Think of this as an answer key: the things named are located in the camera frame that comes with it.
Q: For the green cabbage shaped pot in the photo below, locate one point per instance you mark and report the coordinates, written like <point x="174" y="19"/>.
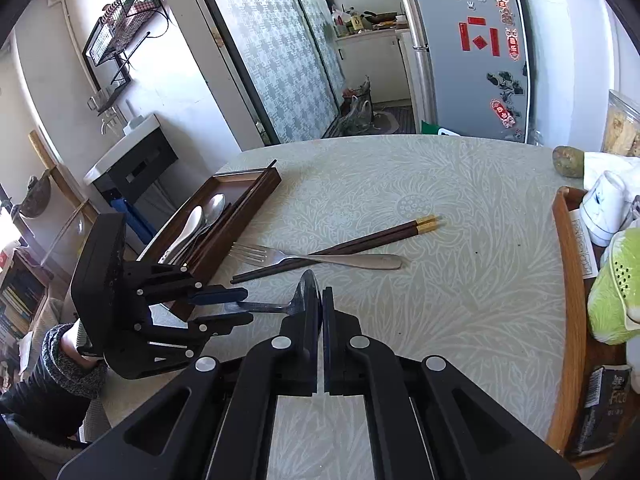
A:
<point x="613" y="302"/>

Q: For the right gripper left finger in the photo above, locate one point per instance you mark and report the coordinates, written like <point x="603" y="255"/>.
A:
<point x="215" y="419"/>

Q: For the wooden tray with cups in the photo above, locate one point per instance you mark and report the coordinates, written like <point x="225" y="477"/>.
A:
<point x="582" y="354"/>

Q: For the white ceramic spoon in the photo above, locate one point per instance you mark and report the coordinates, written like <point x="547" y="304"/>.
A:
<point x="193" y="222"/>

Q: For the large steel spoon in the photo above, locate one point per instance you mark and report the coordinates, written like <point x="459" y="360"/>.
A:
<point x="212" y="211"/>

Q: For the black wire wall shelf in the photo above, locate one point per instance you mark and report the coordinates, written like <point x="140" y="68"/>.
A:
<point x="117" y="34"/>

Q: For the dark chopstick gold tip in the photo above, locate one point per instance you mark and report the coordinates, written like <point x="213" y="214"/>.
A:
<point x="345" y="247"/>

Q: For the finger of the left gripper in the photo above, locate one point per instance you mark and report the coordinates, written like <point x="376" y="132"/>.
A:
<point x="217" y="294"/>
<point x="219" y="324"/>

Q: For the white kitchen cabinet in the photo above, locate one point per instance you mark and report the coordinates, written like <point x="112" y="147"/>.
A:
<point x="376" y="57"/>

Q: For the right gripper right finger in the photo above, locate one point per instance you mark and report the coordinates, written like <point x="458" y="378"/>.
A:
<point x="426" y="419"/>

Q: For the white blue cup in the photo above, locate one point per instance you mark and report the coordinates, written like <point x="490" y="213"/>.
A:
<point x="602" y="208"/>

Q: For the grey refrigerator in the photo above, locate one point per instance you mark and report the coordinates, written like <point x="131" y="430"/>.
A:
<point x="471" y="68"/>

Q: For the white sink cabinet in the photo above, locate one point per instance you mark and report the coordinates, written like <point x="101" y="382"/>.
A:
<point x="134" y="163"/>

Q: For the black tea box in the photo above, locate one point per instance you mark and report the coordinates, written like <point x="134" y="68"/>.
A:
<point x="603" y="411"/>

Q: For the steel fork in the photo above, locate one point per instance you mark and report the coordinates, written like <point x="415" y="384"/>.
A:
<point x="265" y="256"/>

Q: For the left hand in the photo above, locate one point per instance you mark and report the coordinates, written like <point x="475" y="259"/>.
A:
<point x="74" y="339"/>

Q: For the plastic snack jar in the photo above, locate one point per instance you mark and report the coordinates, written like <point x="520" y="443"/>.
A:
<point x="622" y="128"/>

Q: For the patterned sliding door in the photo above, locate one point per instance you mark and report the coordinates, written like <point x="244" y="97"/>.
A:
<point x="286" y="55"/>

